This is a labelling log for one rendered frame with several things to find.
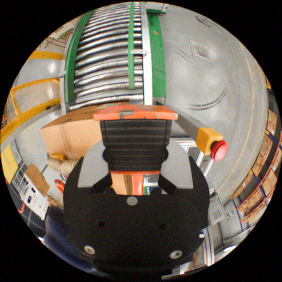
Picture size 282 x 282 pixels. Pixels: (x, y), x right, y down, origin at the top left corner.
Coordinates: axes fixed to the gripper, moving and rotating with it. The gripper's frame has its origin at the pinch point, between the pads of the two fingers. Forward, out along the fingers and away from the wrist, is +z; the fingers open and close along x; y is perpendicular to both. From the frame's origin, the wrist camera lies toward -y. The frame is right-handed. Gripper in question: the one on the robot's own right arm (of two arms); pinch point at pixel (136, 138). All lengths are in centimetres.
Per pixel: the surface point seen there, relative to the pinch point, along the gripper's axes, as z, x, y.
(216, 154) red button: 4.1, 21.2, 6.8
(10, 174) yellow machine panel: -81, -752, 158
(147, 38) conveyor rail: 49, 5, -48
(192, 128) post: 19.9, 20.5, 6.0
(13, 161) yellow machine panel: 9, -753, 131
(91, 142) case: 13.1, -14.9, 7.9
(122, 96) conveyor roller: 53, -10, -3
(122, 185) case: 13.0, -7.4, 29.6
